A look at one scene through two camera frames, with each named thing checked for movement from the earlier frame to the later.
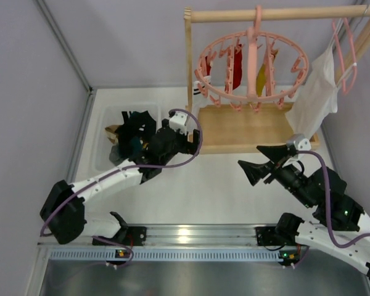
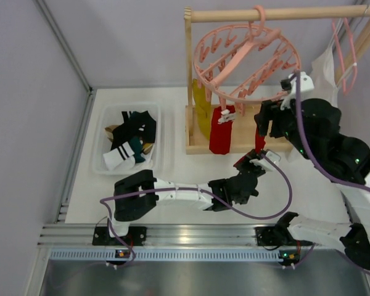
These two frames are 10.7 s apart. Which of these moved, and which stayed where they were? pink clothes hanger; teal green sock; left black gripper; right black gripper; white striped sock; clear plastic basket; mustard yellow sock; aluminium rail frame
Moved: left black gripper; mustard yellow sock; right black gripper; white striped sock
Stayed: clear plastic basket; aluminium rail frame; pink clothes hanger; teal green sock
